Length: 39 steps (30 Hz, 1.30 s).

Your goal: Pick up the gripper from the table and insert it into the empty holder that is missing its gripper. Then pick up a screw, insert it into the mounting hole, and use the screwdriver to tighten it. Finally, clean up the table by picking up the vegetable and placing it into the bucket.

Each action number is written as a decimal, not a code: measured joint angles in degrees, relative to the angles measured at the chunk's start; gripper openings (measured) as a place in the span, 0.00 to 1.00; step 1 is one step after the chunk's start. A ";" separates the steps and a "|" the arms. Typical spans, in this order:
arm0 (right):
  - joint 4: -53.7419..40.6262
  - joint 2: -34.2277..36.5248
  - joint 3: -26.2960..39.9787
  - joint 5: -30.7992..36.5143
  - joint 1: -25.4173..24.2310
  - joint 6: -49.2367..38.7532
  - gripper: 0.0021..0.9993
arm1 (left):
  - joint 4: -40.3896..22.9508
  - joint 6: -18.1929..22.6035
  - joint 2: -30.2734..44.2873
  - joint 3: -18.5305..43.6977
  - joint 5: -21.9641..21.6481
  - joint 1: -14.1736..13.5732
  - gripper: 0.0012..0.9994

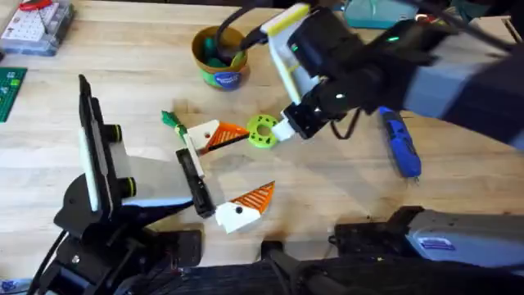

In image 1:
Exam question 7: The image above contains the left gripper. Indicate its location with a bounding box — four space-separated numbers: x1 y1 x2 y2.
53 119 277 239

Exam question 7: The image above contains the green toy vegetable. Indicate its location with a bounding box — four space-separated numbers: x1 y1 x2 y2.
160 109 193 145

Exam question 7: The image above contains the green disc with holes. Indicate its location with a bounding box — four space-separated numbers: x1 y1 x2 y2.
246 113 282 149

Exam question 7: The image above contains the upright wrist plate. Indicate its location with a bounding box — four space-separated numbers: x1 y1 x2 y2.
260 2 324 106
77 73 116 214

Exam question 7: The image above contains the brown toy tub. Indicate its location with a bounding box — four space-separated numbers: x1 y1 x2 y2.
191 25 251 92

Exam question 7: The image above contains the teal box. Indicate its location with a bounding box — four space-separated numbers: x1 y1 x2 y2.
342 0 419 30

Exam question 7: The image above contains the green board with blocks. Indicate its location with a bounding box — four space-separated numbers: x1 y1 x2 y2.
0 66 29 124

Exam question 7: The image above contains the clear plastic parts box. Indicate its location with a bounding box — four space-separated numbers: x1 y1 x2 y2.
0 0 77 57

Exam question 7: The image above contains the red tool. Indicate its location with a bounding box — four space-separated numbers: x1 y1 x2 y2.
18 0 54 12

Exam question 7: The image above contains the black cable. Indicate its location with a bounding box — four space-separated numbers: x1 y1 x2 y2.
215 2 312 65
26 229 69 295
329 107 362 141

